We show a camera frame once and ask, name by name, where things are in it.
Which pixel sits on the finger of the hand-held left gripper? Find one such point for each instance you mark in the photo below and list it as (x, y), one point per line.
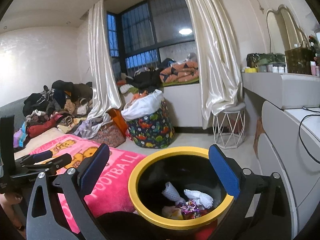
(42, 155)
(60, 161)

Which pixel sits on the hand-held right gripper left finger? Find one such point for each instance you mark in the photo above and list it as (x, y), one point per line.
(93, 170)

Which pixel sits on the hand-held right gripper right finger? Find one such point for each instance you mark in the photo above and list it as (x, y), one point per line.
(225, 170)

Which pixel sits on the large white foam net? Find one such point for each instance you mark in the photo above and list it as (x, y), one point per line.
(200, 197)

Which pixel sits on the purple foil wrapper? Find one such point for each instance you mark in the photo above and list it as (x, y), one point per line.
(188, 208)

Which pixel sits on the yellow rimmed black trash can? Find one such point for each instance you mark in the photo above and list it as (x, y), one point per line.
(172, 151)

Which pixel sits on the small white foam net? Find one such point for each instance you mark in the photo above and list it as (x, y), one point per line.
(170, 192)

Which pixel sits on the person's left forearm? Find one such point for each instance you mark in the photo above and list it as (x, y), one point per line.
(10, 225)

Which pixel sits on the person's left hand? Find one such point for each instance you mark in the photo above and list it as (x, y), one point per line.
(11, 198)

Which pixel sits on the purple striped cloth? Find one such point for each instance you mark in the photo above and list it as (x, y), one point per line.
(20, 137)

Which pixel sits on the bed with beige sheet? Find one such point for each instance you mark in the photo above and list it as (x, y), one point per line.
(42, 137)

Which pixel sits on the red cloth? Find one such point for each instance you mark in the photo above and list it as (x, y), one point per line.
(40, 128)

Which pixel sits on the pink printed blanket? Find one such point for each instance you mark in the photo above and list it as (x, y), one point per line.
(120, 175)

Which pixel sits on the grey headboard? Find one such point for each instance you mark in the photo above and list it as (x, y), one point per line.
(10, 110)

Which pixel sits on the brown patterned bag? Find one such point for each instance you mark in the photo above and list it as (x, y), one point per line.
(110, 136)

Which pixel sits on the lavender garment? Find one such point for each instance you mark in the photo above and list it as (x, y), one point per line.
(87, 127)

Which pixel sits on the orange brown box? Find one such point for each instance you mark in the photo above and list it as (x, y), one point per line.
(258, 135)

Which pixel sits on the orange bag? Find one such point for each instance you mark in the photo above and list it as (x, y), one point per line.
(118, 120)

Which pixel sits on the pile of clothes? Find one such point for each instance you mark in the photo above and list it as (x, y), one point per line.
(62, 92)

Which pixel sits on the dinosaur print laundry basket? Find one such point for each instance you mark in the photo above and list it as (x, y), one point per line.
(150, 130)

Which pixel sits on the grey drawer cabinet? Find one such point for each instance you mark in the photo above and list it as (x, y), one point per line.
(275, 120)

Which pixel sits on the white window bench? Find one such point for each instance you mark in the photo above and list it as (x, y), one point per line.
(185, 105)

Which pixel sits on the white basket liner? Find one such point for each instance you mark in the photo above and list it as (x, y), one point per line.
(145, 105)

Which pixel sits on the orange garment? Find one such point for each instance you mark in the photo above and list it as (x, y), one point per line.
(138, 97)

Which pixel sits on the green mat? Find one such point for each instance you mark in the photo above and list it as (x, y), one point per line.
(182, 83)

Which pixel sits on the grey vanity desk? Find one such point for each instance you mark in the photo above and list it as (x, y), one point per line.
(287, 90)

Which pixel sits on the cream satin curtain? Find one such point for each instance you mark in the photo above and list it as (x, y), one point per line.
(102, 67)
(215, 55)

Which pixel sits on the black clothes heap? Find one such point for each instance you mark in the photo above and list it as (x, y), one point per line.
(147, 80)

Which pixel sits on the orange patterned quilt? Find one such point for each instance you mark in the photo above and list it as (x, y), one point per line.
(180, 71)

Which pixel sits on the row of small jars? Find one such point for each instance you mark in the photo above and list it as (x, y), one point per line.
(275, 68)

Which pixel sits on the camouflage bag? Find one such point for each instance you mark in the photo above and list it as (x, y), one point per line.
(265, 58)

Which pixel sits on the brown woven bag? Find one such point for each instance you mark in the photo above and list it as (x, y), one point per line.
(298, 61)

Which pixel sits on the pink bottle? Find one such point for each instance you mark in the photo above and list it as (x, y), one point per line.
(315, 68)

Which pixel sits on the dark framed window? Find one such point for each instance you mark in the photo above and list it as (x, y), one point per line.
(140, 30)

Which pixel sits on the arched vanity mirror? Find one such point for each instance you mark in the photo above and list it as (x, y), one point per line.
(280, 30)

